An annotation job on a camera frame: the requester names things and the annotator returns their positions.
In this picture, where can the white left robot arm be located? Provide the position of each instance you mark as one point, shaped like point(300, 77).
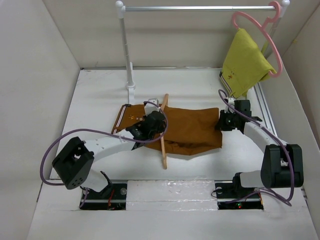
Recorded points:
point(73, 163)

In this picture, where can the brown trousers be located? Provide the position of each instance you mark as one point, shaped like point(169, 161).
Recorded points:
point(190, 132)

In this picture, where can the aluminium side rail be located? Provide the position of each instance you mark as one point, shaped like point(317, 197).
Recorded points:
point(266, 114)

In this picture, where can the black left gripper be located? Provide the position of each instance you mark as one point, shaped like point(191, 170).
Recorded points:
point(160, 129)

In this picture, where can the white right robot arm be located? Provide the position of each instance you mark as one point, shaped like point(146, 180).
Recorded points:
point(282, 164)

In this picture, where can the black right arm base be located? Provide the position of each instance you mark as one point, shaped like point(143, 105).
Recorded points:
point(230, 198)

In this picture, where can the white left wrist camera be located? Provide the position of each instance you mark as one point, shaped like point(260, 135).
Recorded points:
point(151, 105)

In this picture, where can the pink plastic hanger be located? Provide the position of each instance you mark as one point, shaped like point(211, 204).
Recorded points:
point(261, 28)

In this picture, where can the silver clothes rack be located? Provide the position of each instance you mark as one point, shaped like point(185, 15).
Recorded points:
point(121, 9)

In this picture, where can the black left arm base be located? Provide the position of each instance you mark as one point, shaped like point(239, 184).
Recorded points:
point(116, 200)

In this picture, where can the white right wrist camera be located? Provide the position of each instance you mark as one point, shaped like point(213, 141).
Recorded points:
point(230, 105)

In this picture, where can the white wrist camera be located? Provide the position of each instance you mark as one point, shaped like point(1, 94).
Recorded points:
point(230, 105)
point(151, 105)

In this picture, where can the yellow-green trousers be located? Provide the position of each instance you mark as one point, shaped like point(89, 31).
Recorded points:
point(244, 65)

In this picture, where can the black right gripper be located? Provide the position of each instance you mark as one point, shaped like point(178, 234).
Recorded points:
point(220, 125)

